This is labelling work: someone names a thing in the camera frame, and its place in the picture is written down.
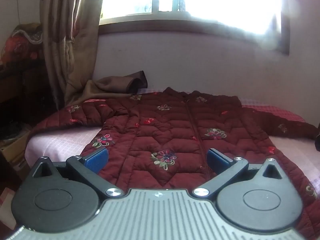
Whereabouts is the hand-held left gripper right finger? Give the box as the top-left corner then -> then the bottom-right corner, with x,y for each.
192,148 -> 286,198

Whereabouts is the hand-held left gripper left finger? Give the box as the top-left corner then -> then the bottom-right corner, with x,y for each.
29,148 -> 125,197

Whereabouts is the maroon quilted floral jacket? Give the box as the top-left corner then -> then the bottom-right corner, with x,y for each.
31,87 -> 320,233

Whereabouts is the pink checked bed sheet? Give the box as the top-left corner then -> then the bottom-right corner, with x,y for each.
24,87 -> 320,189

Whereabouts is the cardboard box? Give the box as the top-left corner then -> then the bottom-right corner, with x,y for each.
0,130 -> 33,174

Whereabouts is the dark wooden cabinet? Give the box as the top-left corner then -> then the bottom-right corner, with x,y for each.
0,62 -> 54,133

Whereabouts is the beige curtain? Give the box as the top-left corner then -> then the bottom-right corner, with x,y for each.
40,0 -> 105,107

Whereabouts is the red floral folded bedding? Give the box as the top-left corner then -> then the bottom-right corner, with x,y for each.
0,23 -> 45,67

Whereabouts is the window with brown frame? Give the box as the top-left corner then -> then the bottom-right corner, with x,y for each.
99,0 -> 290,55

